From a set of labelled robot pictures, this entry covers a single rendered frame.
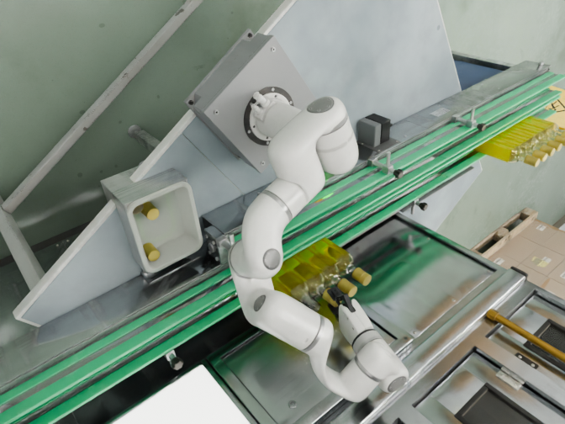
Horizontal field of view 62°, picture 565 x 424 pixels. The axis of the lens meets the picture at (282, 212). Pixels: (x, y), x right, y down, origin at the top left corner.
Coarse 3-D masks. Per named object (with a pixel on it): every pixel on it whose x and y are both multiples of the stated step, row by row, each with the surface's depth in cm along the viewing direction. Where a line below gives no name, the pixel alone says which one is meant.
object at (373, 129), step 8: (360, 120) 162; (368, 120) 161; (376, 120) 161; (384, 120) 161; (360, 128) 164; (368, 128) 160; (376, 128) 158; (384, 128) 161; (360, 136) 165; (368, 136) 162; (376, 136) 160; (384, 136) 163; (368, 144) 164; (376, 144) 162
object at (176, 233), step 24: (168, 192) 115; (192, 192) 120; (144, 216) 122; (168, 216) 127; (192, 216) 124; (144, 240) 125; (168, 240) 130; (192, 240) 131; (144, 264) 120; (168, 264) 125
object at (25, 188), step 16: (192, 0) 165; (176, 16) 165; (160, 32) 165; (144, 48) 164; (160, 48) 165; (144, 64) 164; (128, 80) 162; (112, 96) 161; (96, 112) 160; (80, 128) 159; (64, 144) 158; (48, 160) 157; (32, 176) 156; (16, 192) 156; (0, 208) 155; (0, 224) 149; (16, 224) 152; (16, 240) 140; (16, 256) 135; (32, 256) 136; (32, 272) 128; (32, 288) 124
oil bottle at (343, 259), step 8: (320, 240) 143; (328, 240) 142; (320, 248) 139; (328, 248) 139; (336, 248) 139; (328, 256) 137; (336, 256) 136; (344, 256) 136; (336, 264) 135; (344, 264) 134; (344, 272) 135
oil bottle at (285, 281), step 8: (280, 272) 132; (288, 272) 132; (272, 280) 132; (280, 280) 130; (288, 280) 129; (296, 280) 129; (280, 288) 130; (288, 288) 127; (296, 288) 127; (304, 288) 127; (296, 296) 126
